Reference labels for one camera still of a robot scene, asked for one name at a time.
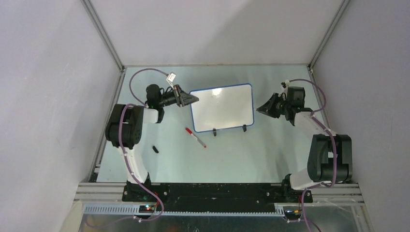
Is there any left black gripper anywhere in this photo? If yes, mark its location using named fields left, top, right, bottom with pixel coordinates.
left=158, top=85, right=199, bottom=108

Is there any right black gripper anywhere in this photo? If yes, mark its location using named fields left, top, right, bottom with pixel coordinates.
left=257, top=93, right=291, bottom=118

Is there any blue framed whiteboard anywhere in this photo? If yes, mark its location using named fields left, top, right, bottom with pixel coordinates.
left=190, top=83, right=255, bottom=133

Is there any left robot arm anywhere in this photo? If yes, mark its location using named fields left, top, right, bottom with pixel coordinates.
left=105, top=84, right=199, bottom=201

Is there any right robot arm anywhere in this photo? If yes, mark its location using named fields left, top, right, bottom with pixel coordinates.
left=257, top=87, right=353, bottom=202

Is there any red whiteboard marker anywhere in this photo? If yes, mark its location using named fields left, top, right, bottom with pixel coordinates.
left=185, top=128, right=207, bottom=148

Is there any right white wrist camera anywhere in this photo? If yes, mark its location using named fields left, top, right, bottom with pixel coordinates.
left=281, top=80, right=290, bottom=95

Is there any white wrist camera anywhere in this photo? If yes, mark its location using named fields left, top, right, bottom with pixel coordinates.
left=281, top=80, right=290, bottom=95
left=166, top=72, right=176, bottom=87

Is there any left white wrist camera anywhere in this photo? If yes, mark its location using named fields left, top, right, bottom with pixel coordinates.
left=166, top=72, right=176, bottom=87

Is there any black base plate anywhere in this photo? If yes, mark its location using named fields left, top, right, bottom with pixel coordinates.
left=122, top=182, right=313, bottom=213

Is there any aluminium frame rail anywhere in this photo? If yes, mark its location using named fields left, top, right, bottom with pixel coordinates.
left=74, top=183, right=364, bottom=217

